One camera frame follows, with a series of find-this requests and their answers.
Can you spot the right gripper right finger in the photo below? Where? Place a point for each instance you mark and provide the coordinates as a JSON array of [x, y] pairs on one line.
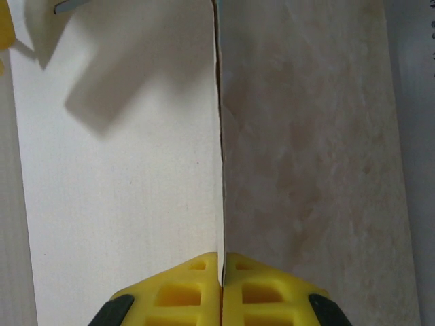
[[265, 299]]

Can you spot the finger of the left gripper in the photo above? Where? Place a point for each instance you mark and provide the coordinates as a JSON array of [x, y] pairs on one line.
[[1, 69], [6, 23]]

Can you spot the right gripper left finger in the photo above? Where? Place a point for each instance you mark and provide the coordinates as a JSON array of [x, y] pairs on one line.
[[176, 299]]

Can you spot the white and teal paper box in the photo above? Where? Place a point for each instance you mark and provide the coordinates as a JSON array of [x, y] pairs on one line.
[[129, 176]]

